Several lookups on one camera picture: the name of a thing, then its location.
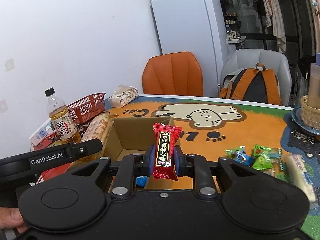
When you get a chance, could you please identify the blue wrapper snack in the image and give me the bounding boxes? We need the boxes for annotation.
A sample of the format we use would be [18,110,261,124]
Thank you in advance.
[136,176,148,189]

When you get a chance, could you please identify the red candy bar wrapper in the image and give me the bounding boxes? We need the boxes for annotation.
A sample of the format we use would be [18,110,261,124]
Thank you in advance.
[152,123,182,181]

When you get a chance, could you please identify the blue green candy packet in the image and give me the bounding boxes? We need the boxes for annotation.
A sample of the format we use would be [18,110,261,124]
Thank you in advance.
[225,145,254,166]

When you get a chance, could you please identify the long biscuit pack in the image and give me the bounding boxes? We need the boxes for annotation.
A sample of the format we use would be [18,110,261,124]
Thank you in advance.
[80,113,118,162]

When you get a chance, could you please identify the bright green candy packet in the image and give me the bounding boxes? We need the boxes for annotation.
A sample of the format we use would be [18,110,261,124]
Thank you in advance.
[252,144,285,171]

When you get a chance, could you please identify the long white roll pack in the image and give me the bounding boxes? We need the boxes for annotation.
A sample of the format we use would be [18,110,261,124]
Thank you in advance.
[286,154,317,203]

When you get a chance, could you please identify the left hand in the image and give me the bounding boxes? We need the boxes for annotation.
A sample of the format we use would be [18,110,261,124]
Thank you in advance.
[0,207,27,233]

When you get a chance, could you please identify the brown cardboard box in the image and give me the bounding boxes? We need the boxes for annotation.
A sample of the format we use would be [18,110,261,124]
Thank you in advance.
[103,116,193,190]

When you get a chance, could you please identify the colourful cat table mat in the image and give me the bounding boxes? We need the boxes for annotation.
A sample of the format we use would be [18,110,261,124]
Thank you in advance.
[105,95,319,239]

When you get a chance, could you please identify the white power strip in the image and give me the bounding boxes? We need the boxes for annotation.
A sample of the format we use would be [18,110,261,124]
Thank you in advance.
[29,119,55,146]

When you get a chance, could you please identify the jasmine tea bottle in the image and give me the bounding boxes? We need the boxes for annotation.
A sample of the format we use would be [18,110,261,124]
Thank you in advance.
[45,87,81,144]

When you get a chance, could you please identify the patterned tissue pack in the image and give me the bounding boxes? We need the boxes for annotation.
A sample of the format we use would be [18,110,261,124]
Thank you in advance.
[108,85,139,108]

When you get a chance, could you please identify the red plastic basket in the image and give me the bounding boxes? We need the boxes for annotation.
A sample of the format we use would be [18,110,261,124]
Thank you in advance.
[67,93,105,124]

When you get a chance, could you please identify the orange chair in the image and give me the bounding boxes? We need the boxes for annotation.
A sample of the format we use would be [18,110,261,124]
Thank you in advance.
[142,51,203,96]

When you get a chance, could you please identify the orange black backpack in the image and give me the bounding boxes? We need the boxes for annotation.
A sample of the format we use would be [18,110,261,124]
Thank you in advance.
[219,63,281,105]

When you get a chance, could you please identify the blue ceramic plate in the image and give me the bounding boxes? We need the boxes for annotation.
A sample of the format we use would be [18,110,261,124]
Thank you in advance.
[291,106,320,136]

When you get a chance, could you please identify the woven bamboo basket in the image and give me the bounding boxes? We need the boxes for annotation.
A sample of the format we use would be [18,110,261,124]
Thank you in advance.
[300,95,320,130]

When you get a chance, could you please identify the grey chair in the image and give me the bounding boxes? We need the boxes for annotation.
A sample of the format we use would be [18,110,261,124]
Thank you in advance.
[219,49,292,106]

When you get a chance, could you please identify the white refrigerator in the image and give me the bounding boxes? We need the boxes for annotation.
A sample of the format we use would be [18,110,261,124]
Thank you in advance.
[151,0,228,98]

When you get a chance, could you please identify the hanging clothes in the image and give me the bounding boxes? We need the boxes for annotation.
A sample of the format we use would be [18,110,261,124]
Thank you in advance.
[253,0,286,54]

